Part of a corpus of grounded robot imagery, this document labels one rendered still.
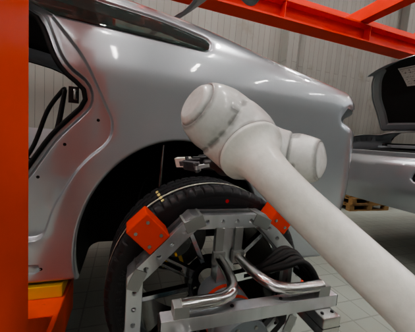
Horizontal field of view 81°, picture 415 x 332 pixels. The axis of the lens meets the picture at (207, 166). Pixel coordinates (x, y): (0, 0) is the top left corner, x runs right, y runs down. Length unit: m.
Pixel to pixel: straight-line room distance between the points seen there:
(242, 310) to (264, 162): 0.36
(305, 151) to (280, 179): 0.15
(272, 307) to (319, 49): 6.77
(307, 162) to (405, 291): 0.22
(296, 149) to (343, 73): 7.13
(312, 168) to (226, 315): 0.34
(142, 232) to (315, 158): 0.44
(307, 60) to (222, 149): 6.53
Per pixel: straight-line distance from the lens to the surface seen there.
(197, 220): 0.66
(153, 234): 0.66
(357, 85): 7.89
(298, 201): 0.30
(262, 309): 0.61
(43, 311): 1.15
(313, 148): 0.46
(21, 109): 0.62
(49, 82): 5.25
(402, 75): 3.97
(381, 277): 0.34
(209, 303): 0.55
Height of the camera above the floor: 1.32
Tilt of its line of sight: 6 degrees down
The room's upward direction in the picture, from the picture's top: 5 degrees clockwise
